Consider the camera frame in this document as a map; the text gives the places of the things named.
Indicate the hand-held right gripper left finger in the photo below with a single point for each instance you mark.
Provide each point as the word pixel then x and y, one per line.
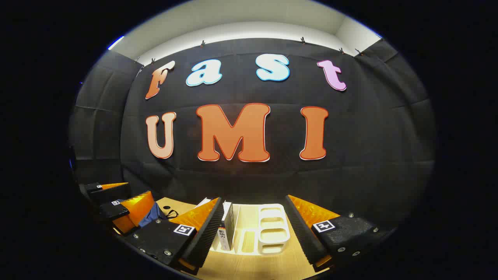
pixel 208 229

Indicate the blue schoolbag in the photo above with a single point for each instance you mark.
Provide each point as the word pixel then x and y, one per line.
pixel 151 217

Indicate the white bookshelf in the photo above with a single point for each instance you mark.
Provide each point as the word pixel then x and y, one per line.
pixel 276 248

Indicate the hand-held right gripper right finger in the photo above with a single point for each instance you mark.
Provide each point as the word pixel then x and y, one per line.
pixel 301 233

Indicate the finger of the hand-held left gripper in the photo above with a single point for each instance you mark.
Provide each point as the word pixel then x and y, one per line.
pixel 113 193
pixel 116 210

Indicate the white book with dark photo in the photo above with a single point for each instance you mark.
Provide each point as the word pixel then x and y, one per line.
pixel 229 225

